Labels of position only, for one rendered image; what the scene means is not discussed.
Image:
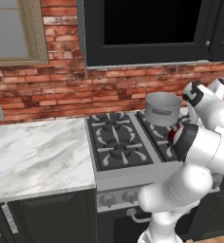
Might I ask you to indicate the black base cupboard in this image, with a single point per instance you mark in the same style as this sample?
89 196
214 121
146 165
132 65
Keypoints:
216 215

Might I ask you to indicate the black gas stove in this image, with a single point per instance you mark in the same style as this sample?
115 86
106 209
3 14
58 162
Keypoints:
120 142

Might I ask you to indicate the black wall cupboard door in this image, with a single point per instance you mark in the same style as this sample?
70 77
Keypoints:
223 28

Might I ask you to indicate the tan framed window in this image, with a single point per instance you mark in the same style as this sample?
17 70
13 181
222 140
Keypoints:
12 28

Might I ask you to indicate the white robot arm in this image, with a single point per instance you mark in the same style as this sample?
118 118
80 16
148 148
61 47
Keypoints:
193 186

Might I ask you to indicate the grey metal pot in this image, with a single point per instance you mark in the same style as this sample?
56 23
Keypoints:
163 110

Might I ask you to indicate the red kettle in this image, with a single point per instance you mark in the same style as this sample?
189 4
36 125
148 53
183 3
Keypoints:
172 134

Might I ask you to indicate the wide black base cupboard door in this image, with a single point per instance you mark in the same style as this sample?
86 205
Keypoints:
53 218

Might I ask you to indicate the black oven door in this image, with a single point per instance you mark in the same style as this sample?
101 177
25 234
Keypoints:
117 229

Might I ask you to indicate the silver cupboard knob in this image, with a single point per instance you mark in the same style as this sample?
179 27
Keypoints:
207 43

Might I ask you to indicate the silver stove knob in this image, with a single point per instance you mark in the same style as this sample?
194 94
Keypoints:
130 196
108 200

